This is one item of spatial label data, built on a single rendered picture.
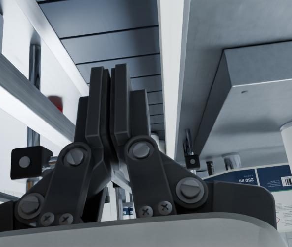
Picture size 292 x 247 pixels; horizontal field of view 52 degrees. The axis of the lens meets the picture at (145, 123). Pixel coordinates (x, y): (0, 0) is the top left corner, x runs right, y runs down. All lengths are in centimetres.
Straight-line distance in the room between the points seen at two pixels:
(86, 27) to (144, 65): 7
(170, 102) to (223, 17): 11
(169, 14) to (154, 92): 18
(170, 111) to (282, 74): 14
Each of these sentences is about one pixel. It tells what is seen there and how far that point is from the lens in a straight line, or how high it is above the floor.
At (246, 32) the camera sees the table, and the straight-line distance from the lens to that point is 36.
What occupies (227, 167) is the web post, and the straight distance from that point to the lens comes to 74.
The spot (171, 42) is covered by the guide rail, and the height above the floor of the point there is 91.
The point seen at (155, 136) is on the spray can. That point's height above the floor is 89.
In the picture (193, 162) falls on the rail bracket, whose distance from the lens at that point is 63.
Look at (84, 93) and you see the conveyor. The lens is 33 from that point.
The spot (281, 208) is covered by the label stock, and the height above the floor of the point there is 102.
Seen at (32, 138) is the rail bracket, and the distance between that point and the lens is 29.
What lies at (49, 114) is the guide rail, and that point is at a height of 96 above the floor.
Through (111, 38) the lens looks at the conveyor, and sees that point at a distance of 24.
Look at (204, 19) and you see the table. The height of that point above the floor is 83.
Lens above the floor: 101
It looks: 18 degrees down
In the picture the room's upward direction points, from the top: 174 degrees clockwise
